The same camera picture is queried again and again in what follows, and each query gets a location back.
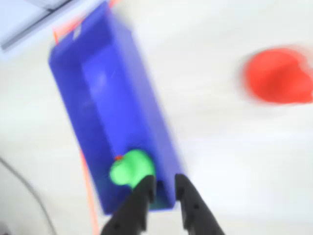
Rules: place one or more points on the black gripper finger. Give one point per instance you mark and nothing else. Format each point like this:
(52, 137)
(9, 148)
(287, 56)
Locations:
(132, 210)
(198, 210)

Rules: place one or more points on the white panel with dark edge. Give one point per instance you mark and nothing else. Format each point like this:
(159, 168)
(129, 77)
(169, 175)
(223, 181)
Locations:
(24, 22)

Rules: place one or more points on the green rubber duck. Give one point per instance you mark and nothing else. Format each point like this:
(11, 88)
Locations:
(132, 169)

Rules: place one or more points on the red rubber duck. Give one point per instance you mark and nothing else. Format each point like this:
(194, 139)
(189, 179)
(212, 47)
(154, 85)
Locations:
(277, 77)

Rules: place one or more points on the blue plastic box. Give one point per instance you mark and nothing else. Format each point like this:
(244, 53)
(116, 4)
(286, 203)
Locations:
(112, 102)

